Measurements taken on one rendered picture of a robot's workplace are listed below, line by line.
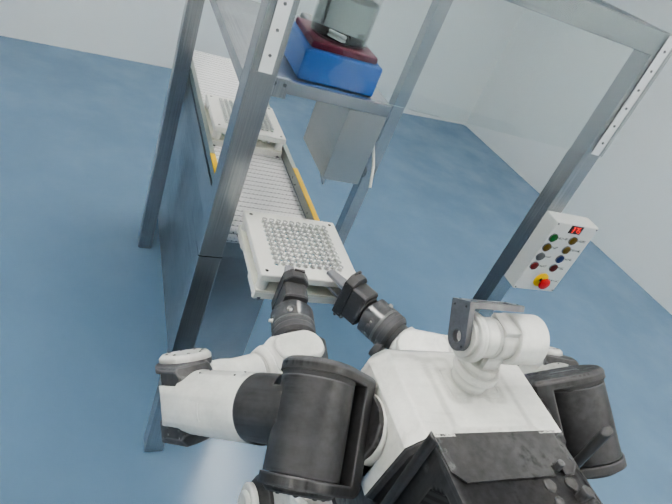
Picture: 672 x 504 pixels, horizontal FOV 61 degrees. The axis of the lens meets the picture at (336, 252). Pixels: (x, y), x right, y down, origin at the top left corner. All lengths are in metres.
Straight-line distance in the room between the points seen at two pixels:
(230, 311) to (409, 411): 1.27
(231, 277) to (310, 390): 1.19
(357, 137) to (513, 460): 0.93
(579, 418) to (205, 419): 0.53
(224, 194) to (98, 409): 1.07
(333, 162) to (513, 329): 0.85
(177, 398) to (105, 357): 1.54
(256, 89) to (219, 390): 0.71
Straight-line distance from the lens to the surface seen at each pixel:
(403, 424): 0.72
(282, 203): 1.74
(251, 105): 1.29
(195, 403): 0.79
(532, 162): 5.70
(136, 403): 2.23
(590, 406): 0.93
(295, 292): 1.17
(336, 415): 0.67
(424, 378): 0.77
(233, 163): 1.35
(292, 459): 0.66
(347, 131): 1.44
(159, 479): 2.07
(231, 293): 1.87
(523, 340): 0.75
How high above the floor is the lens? 1.75
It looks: 32 degrees down
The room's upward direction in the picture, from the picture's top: 24 degrees clockwise
